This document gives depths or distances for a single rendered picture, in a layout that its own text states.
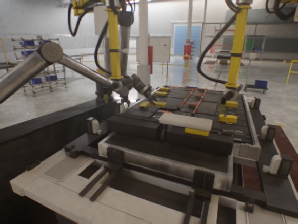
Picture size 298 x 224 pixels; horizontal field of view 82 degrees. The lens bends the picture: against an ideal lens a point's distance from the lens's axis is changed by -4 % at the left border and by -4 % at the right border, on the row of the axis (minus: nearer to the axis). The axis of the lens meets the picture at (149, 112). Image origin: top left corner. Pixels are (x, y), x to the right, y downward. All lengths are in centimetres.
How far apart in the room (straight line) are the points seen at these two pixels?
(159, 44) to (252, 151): 874
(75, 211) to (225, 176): 83
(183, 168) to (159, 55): 892
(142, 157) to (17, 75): 102
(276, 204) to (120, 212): 83
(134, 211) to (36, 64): 117
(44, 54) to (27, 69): 16
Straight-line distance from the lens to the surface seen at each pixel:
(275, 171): 143
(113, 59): 139
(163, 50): 974
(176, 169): 114
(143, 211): 106
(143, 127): 129
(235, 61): 127
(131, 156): 123
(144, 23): 680
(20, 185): 142
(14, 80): 151
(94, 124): 169
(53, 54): 149
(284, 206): 124
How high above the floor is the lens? 166
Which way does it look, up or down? 21 degrees down
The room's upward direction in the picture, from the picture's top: straight up
